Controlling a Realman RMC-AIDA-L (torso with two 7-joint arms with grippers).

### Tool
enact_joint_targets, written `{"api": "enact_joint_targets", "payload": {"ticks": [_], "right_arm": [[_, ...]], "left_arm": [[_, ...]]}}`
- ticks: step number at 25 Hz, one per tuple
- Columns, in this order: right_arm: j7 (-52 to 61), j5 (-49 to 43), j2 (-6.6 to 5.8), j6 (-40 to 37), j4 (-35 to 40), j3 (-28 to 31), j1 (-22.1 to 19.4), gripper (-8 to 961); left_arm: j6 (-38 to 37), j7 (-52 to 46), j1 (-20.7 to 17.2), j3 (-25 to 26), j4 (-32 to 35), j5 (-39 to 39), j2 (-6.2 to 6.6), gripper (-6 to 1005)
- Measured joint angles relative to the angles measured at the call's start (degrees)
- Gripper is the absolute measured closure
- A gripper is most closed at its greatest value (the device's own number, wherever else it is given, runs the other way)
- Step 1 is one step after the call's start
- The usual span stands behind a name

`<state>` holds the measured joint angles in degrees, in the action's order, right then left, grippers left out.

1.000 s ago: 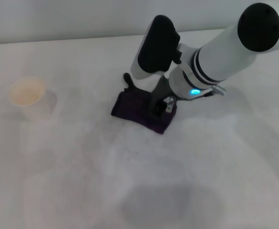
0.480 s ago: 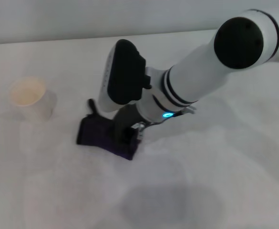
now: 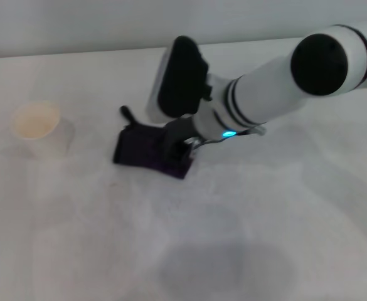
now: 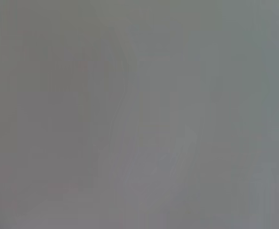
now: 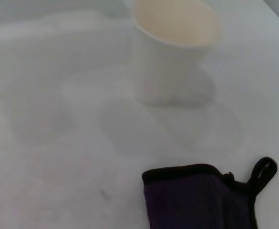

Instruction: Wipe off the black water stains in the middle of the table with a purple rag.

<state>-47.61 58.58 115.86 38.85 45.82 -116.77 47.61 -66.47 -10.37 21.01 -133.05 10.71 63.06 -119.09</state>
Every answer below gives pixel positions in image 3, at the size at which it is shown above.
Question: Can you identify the grey right arm cable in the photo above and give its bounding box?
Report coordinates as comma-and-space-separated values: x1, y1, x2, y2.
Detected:
183, 124, 268, 149

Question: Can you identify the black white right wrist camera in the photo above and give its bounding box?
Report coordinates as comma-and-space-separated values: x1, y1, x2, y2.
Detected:
145, 35, 214, 124

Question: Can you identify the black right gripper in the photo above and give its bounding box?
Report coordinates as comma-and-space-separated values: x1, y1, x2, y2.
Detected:
161, 117, 203, 164

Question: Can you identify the white paper cup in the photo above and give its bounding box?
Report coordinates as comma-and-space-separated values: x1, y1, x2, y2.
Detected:
9, 100, 77, 160

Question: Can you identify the dark purple rag with loop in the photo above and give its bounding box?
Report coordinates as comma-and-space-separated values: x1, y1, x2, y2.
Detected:
112, 105, 194, 181

